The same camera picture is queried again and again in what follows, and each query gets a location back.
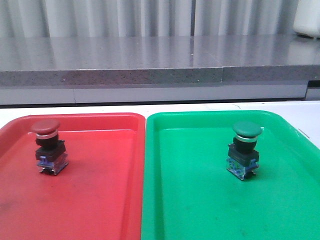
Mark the green mushroom push button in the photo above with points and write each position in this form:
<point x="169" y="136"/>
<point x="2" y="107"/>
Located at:
<point x="242" y="158"/>

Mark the red mushroom push button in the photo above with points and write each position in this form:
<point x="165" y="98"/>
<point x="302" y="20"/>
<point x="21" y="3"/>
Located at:
<point x="51" y="155"/>

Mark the green plastic tray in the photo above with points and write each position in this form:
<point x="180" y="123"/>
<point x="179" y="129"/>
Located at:
<point x="188" y="193"/>

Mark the red plastic tray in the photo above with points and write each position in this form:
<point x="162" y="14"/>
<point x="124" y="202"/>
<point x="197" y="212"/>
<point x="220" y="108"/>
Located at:
<point x="97" y="196"/>

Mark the grey stone counter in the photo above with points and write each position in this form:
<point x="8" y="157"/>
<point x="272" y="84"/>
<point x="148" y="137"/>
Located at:
<point x="113" y="70"/>

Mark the grey pleated curtain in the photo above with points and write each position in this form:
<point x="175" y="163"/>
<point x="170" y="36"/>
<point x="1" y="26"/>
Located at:
<point x="145" y="18"/>

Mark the white rice cooker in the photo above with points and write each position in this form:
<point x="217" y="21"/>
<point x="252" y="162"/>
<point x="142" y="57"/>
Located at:
<point x="307" y="18"/>

